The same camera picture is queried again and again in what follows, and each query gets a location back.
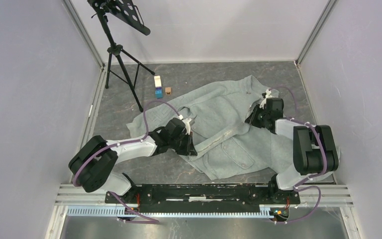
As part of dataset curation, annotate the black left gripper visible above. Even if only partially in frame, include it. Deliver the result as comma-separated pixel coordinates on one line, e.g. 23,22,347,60
169,131,197,156

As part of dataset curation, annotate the grey zip-up jacket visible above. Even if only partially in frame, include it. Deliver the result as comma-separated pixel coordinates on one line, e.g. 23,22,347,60
127,76,295,180

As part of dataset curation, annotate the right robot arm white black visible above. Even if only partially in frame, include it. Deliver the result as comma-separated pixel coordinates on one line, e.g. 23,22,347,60
245,97,339,203

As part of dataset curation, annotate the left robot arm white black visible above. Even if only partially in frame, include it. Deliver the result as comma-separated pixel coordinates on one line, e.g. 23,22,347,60
69,117,197,203

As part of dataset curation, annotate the small brown block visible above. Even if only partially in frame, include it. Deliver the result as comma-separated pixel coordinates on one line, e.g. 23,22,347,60
165,87,172,95

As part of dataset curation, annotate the white and blue small box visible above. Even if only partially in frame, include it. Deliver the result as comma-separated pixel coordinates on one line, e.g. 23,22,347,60
154,75,163,99

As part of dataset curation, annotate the black music stand tripod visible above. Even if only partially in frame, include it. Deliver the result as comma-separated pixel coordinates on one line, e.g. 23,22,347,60
87,0,155,112

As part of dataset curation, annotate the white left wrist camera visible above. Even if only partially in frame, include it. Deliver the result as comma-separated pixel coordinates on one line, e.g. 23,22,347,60
178,115,194,135

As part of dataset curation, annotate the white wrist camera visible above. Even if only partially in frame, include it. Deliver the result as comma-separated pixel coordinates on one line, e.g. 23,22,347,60
259,88,274,109
178,115,194,135

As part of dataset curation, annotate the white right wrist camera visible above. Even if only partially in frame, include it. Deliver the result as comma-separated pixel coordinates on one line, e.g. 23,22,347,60
259,88,274,109

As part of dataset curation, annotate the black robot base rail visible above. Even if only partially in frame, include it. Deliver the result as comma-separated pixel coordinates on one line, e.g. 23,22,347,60
105,183,300,213

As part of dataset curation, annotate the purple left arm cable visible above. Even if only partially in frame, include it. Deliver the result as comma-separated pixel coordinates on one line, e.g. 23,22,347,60
72,100,183,226

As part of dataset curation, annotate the white slotted cable duct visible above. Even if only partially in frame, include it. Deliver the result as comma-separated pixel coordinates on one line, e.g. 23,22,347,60
66,205,287,219

